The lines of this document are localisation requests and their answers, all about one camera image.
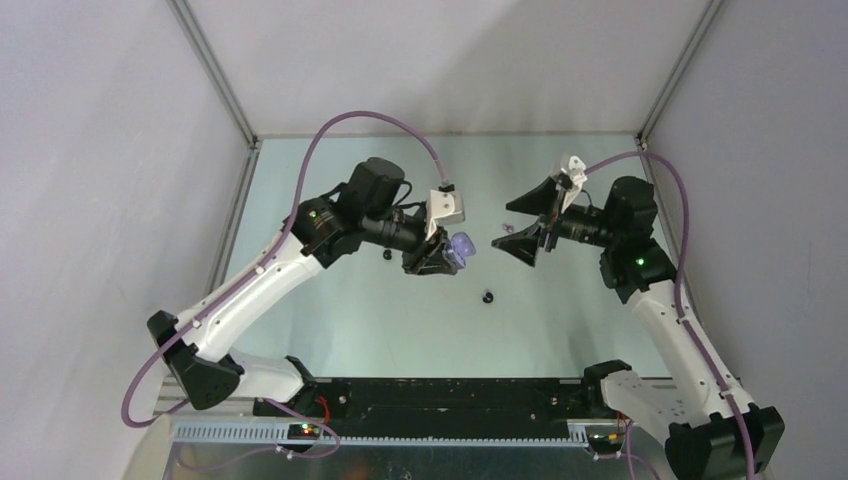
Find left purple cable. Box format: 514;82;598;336
121;111;452;429

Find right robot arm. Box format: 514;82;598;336
493;176;785;479

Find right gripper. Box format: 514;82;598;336
493;175;621;266

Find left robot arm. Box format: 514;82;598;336
147;157;467;417

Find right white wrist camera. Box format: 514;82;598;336
549;154;587;192

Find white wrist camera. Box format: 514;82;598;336
425;184;466;241
549;154;587;192

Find controller board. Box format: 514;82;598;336
286;423;324;441
588;433;626;444

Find purple charging case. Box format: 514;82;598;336
445;232;477;270

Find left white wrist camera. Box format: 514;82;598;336
425;184;466;241

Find left controller board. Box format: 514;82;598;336
286;423;324;441

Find right controller board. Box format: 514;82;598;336
588;433;626;444

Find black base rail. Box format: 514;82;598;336
286;377;614;440

